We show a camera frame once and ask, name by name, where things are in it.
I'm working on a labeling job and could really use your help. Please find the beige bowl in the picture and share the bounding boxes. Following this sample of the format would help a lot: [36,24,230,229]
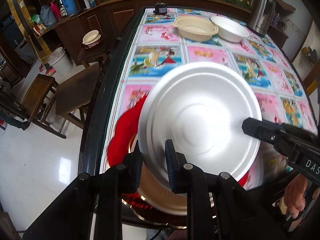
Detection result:
[127,135,188,216]
[173,16,219,42]

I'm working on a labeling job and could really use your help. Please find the red plate stack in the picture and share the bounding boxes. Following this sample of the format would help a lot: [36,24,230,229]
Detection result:
[106,94,252,213]

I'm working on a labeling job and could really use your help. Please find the white bowl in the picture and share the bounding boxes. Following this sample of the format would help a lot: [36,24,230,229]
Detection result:
[210,16,249,43]
[138,62,262,180]

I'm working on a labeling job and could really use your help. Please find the cream bowls on stool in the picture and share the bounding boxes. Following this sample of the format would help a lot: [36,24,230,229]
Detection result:
[82,30,101,46]

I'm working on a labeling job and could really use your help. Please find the person's right hand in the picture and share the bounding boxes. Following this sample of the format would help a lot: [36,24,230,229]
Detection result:
[284,174,308,219]

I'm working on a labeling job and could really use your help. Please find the colourful patterned tablecloth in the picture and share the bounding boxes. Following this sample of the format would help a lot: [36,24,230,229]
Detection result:
[105,9,317,189]

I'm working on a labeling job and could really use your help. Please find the wooden stool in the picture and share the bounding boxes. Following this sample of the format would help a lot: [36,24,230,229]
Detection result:
[55,63,100,129]

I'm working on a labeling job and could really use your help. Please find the wooden chair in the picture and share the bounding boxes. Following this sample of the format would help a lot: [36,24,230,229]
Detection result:
[1,74,66,139]

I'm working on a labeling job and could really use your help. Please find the white plastic bucket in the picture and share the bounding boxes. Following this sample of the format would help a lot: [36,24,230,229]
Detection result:
[48,47,73,76]

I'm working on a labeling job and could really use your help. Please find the purple bottles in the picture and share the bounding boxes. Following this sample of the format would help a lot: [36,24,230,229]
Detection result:
[270,12,280,27]

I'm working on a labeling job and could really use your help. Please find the stainless steel thermos jug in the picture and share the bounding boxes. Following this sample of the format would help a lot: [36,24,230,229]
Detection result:
[247,0,276,37]

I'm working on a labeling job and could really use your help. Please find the small black device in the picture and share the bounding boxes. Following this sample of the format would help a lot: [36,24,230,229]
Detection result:
[153,2,168,15]

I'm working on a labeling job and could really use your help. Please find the white spray bottle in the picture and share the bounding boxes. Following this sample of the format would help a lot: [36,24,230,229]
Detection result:
[84,0,91,9]

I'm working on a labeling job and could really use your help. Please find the grey kettle jug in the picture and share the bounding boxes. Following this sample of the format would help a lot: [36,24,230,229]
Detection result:
[40,5,57,27]

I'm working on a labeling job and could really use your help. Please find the red thermos flask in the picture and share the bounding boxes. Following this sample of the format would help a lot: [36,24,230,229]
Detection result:
[50,1,62,21]

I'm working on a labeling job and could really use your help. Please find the blue thermos flask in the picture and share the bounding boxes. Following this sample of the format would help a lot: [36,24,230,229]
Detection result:
[62,0,77,16]

